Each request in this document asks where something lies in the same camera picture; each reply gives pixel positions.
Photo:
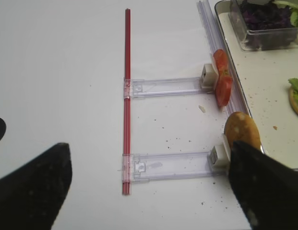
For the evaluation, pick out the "red left rail strip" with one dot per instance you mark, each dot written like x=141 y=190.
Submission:
x=126 y=184

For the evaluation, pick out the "clear pusher track upper left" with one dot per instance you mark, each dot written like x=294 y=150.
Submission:
x=134 y=88

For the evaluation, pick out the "clear pusher track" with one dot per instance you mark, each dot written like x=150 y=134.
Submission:
x=134 y=88
x=142 y=168

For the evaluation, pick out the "white metal tray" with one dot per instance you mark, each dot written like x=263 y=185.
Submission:
x=263 y=77

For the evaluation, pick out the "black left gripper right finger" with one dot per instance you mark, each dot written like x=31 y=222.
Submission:
x=266 y=190

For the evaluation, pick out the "clear plastic salad container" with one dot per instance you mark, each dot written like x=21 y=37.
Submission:
x=263 y=39

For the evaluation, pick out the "lettuce leaf on bun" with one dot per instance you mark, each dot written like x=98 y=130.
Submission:
x=294 y=83

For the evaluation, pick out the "white pusher block tomato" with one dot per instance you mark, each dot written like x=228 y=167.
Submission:
x=209 y=77

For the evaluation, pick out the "green lettuce in container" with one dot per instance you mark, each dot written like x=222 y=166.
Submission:
x=294 y=12

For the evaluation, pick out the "clear left front rail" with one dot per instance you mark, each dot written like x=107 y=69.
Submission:
x=216 y=41

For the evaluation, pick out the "bun bottom half standing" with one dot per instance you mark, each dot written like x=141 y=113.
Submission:
x=241 y=127

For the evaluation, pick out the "white pusher block bun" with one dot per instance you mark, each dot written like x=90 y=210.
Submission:
x=219 y=158

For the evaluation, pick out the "clear pusher track lower left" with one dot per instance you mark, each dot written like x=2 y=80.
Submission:
x=142 y=168

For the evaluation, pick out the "bun base on tray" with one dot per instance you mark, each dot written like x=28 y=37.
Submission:
x=292 y=101

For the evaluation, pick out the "purple cabbage shreds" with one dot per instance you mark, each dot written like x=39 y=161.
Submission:
x=265 y=17

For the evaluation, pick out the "tomato slices stack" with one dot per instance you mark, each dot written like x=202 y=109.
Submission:
x=224 y=83

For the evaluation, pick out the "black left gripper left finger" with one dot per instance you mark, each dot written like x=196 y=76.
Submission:
x=32 y=196

